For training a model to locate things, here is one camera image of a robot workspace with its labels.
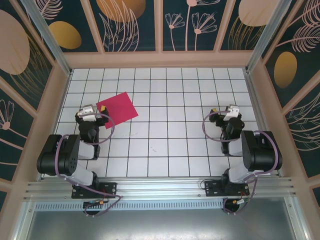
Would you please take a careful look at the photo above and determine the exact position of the aluminium table side rail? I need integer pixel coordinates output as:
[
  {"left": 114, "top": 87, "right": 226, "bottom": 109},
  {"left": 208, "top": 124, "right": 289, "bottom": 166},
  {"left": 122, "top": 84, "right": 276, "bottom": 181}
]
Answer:
[{"left": 243, "top": 69, "right": 285, "bottom": 179}]

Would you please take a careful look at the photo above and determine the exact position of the long aluminium mounting rail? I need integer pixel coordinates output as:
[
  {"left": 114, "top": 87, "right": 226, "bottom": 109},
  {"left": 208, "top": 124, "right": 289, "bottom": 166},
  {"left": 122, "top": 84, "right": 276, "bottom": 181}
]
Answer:
[{"left": 23, "top": 176, "right": 298, "bottom": 201}]

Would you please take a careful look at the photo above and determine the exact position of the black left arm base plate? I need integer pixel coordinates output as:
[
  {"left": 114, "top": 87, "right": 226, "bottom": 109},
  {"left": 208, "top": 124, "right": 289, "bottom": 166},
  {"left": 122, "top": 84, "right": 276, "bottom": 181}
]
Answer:
[{"left": 71, "top": 181, "right": 118, "bottom": 200}]

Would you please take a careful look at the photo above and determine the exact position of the pink paper sheet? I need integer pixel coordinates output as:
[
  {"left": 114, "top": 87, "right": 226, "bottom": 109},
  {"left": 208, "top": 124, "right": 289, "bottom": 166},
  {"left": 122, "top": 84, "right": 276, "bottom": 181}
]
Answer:
[{"left": 96, "top": 92, "right": 139, "bottom": 130}]

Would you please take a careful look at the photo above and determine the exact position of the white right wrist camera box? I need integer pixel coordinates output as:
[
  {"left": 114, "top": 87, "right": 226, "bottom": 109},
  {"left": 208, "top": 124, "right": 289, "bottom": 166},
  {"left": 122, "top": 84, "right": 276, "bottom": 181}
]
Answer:
[{"left": 223, "top": 104, "right": 241, "bottom": 123}]

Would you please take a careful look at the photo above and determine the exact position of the aluminium frame post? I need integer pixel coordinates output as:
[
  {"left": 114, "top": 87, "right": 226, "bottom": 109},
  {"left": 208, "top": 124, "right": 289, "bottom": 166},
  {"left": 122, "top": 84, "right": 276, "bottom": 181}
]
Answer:
[
  {"left": 245, "top": 0, "right": 286, "bottom": 74},
  {"left": 19, "top": 0, "right": 74, "bottom": 77}
]

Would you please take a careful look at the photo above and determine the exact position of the grey sheet metal panel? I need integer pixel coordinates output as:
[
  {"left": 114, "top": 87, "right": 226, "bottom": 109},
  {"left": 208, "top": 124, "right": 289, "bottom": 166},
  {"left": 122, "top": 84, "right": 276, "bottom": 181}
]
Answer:
[{"left": 23, "top": 209, "right": 298, "bottom": 240}]

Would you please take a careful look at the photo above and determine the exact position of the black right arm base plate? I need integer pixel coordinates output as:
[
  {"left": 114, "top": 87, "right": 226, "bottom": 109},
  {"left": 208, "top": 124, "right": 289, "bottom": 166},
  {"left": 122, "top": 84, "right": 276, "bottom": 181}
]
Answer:
[{"left": 204, "top": 180, "right": 250, "bottom": 198}]

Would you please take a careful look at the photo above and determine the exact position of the slotted grey cable duct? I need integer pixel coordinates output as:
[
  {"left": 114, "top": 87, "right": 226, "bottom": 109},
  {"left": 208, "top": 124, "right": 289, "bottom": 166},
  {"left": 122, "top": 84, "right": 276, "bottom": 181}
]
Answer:
[{"left": 34, "top": 201, "right": 227, "bottom": 212}]

